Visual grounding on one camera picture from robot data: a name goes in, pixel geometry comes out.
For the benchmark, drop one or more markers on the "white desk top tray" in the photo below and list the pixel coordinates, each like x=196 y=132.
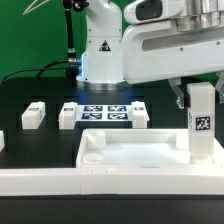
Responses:
x=140 y=148

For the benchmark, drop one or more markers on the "white front obstacle wall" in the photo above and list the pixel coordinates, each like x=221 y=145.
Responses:
x=74 y=181

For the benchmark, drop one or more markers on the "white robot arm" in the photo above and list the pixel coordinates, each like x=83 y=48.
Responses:
x=107 y=23

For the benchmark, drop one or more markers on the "white obstacle wall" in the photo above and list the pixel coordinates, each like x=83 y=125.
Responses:
x=2 y=141
x=74 y=181

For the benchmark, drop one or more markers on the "white marker base plate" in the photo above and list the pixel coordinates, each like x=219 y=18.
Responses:
x=103 y=113

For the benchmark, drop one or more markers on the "white left obstacle wall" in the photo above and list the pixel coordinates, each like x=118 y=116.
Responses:
x=2 y=141

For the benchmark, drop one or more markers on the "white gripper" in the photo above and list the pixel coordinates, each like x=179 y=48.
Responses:
x=157 y=51

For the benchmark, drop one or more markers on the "black post with connector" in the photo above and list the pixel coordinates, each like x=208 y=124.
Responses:
x=72 y=71

